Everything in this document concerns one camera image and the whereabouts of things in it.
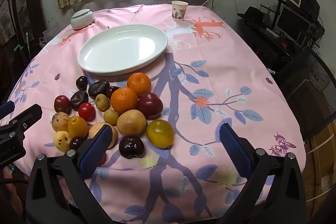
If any clear plastic bag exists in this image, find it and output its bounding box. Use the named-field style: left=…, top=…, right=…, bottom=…
left=42, top=27, right=59, bottom=43

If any orange-yellow tomato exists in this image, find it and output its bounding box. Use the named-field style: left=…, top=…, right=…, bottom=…
left=68, top=115, right=89, bottom=139

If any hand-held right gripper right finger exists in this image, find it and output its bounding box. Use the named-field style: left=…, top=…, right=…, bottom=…
left=219, top=123, right=307, bottom=224

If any computer monitor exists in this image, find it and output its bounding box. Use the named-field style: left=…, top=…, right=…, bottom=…
left=276, top=6, right=313, bottom=38

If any black hat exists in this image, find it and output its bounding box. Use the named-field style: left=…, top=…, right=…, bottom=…
left=238, top=6, right=271, bottom=28

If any white lidded jar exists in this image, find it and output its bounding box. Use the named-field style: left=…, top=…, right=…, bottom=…
left=71, top=9, right=94, bottom=30

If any small dark cherry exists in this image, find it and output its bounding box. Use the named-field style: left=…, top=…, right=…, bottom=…
left=69, top=137, right=84, bottom=150

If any black speaker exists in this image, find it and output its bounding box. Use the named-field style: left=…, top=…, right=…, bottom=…
left=300, top=0, right=321, bottom=16

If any black desk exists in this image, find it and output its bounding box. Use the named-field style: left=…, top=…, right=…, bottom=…
left=238, top=14, right=326, bottom=72

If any standing fan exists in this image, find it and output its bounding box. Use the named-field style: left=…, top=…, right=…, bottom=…
left=0, top=13, right=16, bottom=43

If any dark purple plum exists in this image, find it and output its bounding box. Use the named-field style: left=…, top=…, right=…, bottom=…
left=119, top=135, right=145, bottom=159

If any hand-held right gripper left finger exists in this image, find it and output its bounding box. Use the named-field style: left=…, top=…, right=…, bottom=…
left=25, top=124, right=118, bottom=224

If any dark water chestnut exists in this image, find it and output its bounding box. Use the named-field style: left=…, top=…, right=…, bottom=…
left=88, top=80, right=110, bottom=99
left=70, top=90, right=89, bottom=111

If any tan pear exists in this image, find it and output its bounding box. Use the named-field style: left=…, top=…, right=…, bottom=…
left=88, top=122, right=118, bottom=149
left=117, top=109, right=147, bottom=136

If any cardboard box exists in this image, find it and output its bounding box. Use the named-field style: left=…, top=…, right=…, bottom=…
left=302, top=124, right=336, bottom=214

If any printed paper cup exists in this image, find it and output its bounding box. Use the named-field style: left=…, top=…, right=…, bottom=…
left=171, top=0, right=189, bottom=22

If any white oval plate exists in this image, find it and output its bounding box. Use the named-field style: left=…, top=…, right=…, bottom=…
left=77, top=24, right=168, bottom=76

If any large dark red plum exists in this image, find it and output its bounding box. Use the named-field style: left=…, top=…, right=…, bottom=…
left=136, top=93, right=164, bottom=119

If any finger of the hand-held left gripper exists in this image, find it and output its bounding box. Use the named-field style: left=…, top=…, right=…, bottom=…
left=0, top=101, right=15, bottom=118
left=0, top=104, right=43, bottom=141

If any striped pepino melon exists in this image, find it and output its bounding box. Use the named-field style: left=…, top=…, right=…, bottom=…
left=51, top=112, right=71, bottom=132

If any pale yellow pepino melon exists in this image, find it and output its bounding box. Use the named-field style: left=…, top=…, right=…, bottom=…
left=53, top=131, right=72, bottom=153

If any pink printed tablecloth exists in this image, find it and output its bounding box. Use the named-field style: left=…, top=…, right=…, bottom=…
left=5, top=4, right=307, bottom=224

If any small dark red plum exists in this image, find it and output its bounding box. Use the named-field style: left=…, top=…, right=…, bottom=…
left=105, top=86, right=121, bottom=98

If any yellow-green tomato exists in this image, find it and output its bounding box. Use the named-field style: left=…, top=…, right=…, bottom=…
left=146, top=119, right=175, bottom=149

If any orange mandarin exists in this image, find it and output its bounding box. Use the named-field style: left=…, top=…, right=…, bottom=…
left=127, top=72, right=152, bottom=97
left=110, top=87, right=139, bottom=114

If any green-handled mop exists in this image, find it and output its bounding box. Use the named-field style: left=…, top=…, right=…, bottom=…
left=16, top=32, right=30, bottom=56

